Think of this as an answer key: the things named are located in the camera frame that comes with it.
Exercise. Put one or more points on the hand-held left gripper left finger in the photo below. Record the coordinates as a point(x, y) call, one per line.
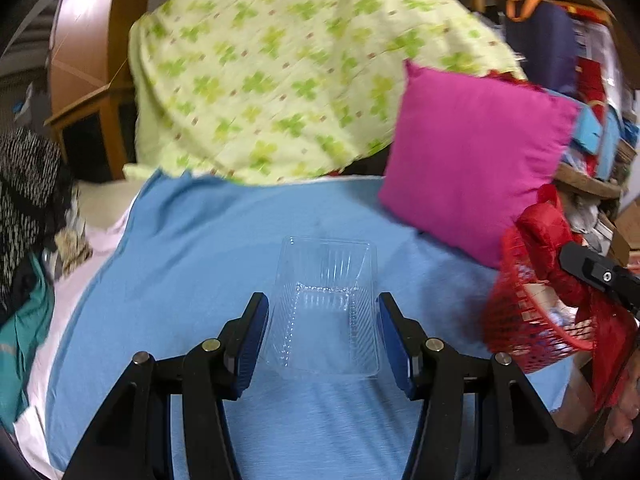
point(250, 350)

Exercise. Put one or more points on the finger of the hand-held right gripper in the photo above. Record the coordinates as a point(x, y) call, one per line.
point(595, 270)

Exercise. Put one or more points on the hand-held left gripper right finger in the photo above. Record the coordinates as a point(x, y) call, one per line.
point(396, 350)

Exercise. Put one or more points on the clear plastic tray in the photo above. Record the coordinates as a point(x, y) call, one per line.
point(325, 310)

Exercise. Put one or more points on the red mesh basket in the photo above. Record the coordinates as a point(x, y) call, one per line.
point(525, 330)

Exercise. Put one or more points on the person's right hand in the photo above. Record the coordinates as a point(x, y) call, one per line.
point(622, 420)

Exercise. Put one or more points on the blue blanket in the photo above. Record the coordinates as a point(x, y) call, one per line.
point(200, 260)

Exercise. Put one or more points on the wooden shelf with clutter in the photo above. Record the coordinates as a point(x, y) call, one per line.
point(600, 110)

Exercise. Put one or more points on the magenta pillow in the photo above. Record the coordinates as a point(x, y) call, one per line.
point(475, 160)

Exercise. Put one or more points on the white bed sheet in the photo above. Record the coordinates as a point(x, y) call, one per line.
point(75, 285)

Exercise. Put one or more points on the beige patterned cloth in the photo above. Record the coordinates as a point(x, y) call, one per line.
point(72, 247)

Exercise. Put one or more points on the teal cloth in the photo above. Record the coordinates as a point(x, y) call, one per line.
point(22, 340)

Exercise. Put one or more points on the navy garment on orange hanger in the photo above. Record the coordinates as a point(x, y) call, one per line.
point(542, 45)

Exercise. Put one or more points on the black white-speckled cloth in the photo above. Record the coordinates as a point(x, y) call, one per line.
point(27, 195)

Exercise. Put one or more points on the wooden cabinet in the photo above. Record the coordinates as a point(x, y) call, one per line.
point(90, 130)

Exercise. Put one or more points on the green floral quilt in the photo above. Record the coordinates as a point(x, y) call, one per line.
point(280, 70)

